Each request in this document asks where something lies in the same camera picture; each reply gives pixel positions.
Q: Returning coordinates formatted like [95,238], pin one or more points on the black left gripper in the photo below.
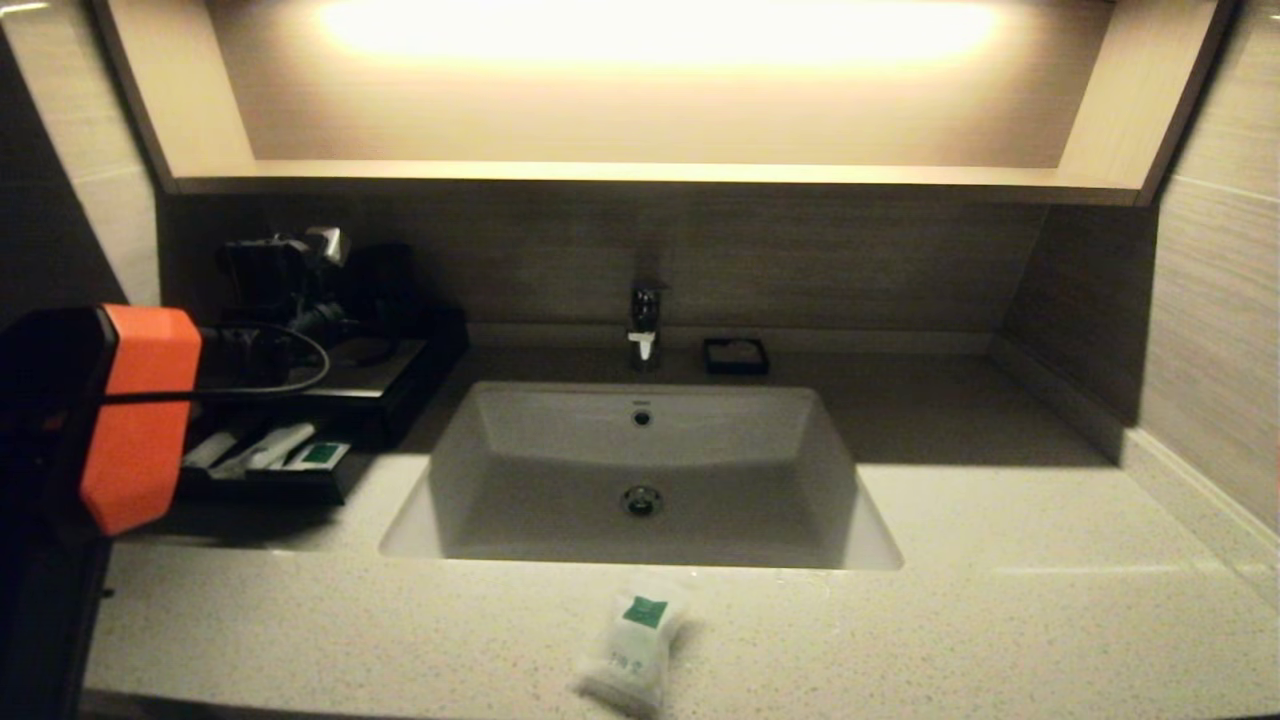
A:
[265,280]

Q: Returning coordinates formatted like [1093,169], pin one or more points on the black plastic cup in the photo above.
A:
[390,290]

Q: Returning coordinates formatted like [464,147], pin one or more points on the dental kit packet green label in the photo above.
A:
[280,445]

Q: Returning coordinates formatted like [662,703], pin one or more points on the black pull-out drawer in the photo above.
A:
[270,488]

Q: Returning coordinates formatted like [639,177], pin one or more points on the small sachet green label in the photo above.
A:
[628,655]

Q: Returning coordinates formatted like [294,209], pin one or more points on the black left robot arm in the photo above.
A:
[140,420]

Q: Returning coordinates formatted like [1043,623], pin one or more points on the small white packet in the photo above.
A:
[208,450]

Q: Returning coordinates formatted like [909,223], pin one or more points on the flat packet green label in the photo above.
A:
[325,454]

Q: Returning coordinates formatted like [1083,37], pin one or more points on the black amenity tray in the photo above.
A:
[447,350]

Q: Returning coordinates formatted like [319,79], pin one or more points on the chrome faucet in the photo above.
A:
[646,318]

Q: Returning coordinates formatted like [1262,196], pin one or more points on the chrome sink drain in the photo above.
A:
[642,502]

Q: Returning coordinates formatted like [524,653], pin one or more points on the black soap dish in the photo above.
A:
[709,368]

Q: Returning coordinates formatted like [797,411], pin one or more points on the warm niche light strip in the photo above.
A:
[660,35]

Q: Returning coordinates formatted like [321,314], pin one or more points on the white ceramic sink basin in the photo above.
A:
[720,470]

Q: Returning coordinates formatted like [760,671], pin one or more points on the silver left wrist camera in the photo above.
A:
[329,244]

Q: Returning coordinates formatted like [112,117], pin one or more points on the wooden wall niche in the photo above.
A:
[650,176]

